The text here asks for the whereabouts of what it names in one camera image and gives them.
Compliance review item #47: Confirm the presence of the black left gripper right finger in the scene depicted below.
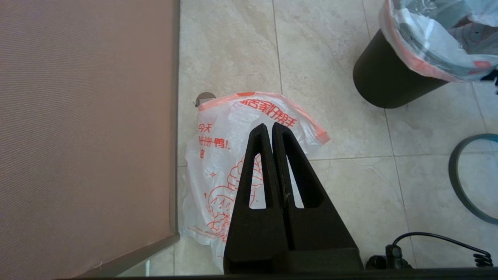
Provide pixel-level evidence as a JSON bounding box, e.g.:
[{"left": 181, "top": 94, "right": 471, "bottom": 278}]
[{"left": 272, "top": 122, "right": 364, "bottom": 273}]

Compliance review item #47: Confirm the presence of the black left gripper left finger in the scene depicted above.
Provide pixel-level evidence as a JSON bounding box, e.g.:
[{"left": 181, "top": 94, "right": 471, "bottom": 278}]
[{"left": 224, "top": 124, "right": 289, "bottom": 274}]

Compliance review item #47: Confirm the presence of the white red-print trash bag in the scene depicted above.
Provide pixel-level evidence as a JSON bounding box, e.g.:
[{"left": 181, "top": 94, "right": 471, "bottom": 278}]
[
  {"left": 379, "top": 0, "right": 498, "bottom": 83},
  {"left": 177, "top": 91, "right": 330, "bottom": 273}
]

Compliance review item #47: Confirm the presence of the grey bin retaining ring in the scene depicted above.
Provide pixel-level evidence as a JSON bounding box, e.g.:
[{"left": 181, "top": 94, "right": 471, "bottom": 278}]
[{"left": 448, "top": 133, "right": 498, "bottom": 225}]

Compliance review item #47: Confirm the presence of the black round trash bin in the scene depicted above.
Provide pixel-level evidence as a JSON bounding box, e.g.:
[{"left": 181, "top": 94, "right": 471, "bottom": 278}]
[{"left": 353, "top": 29, "right": 450, "bottom": 109}]

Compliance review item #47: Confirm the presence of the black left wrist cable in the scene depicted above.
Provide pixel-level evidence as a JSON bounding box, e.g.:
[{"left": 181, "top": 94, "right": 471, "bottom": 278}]
[{"left": 366, "top": 232, "right": 493, "bottom": 270}]

